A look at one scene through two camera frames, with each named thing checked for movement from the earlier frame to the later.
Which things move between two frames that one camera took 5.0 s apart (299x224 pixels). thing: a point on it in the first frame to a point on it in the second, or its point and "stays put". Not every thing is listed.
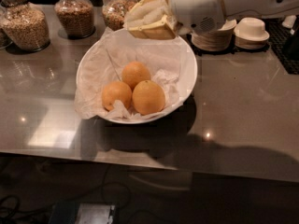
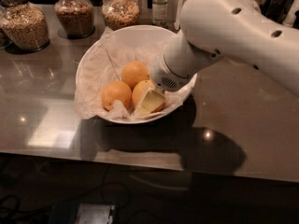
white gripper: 196,7 to 163,76
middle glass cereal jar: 75,13 stays put
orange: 148,98 stays put
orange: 116,91 stays put
